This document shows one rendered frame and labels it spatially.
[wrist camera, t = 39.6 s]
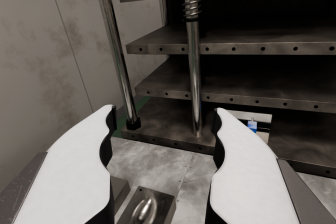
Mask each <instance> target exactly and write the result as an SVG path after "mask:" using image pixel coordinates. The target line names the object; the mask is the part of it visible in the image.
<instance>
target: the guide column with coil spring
mask: <svg viewBox="0 0 336 224"><path fill-rule="evenodd" d="M193 1H197V0H185V3H188V2H193ZM197 6H199V3H198V2H197V3H194V4H189V5H186V6H185V9H188V8H193V7H197ZM197 12H199V8H197V9H194V10H189V11H185V13H186V15H187V14H193V13H197ZM198 17H199V14H197V15H193V16H187V17H186V19H193V18H198ZM186 29H187V45H188V60H189V76H190V91H191V107H192V123H193V135H194V136H195V137H202V136H203V105H202V77H201V49H200V21H194V22H186Z"/></svg>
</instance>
